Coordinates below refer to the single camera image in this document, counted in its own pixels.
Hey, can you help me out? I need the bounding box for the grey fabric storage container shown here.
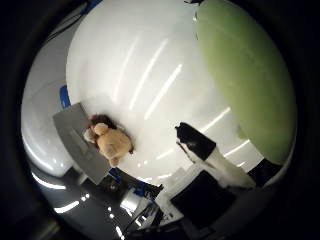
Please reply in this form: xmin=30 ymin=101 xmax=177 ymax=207
xmin=52 ymin=102 xmax=112 ymax=186

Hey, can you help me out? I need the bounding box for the brown lion plush toy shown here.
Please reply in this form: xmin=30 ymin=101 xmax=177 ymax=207
xmin=82 ymin=114 xmax=135 ymax=169

